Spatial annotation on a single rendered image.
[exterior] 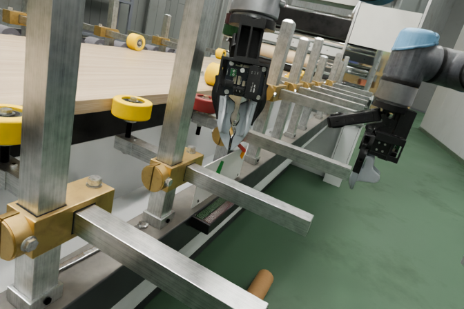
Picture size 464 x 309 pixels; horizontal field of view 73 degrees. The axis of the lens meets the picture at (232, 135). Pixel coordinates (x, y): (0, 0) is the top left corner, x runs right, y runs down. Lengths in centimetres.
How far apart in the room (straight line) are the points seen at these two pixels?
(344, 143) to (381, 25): 104
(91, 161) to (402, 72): 68
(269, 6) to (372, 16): 257
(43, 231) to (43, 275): 7
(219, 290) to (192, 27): 38
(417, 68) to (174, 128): 49
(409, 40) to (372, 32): 228
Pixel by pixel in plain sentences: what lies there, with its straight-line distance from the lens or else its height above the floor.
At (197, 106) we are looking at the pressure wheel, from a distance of 85.
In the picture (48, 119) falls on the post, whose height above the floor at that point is 95.
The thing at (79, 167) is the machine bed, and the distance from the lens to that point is 75.
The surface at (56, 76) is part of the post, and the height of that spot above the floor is 100.
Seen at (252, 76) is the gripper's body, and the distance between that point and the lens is 46.
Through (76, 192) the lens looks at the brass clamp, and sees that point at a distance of 46.
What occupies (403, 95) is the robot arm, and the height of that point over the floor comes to 105.
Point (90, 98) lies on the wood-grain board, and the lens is 68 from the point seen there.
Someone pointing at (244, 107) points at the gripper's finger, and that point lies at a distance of 52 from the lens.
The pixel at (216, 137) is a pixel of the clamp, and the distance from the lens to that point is 78.
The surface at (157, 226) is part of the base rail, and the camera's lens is 65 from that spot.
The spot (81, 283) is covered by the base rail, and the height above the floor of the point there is 70.
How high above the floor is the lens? 107
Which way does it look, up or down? 17 degrees down
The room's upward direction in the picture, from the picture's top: 14 degrees clockwise
